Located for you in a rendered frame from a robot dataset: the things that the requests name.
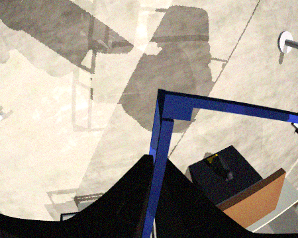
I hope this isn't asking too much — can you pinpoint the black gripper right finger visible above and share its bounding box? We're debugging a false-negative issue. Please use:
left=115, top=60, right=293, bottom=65
left=154, top=159, right=298, bottom=238

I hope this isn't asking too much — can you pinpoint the white flat rectangular panel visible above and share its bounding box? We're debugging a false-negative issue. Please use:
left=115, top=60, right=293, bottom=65
left=245, top=177, right=298, bottom=232

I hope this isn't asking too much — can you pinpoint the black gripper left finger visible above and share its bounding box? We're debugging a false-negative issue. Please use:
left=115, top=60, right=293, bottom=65
left=0, top=154, right=154, bottom=238

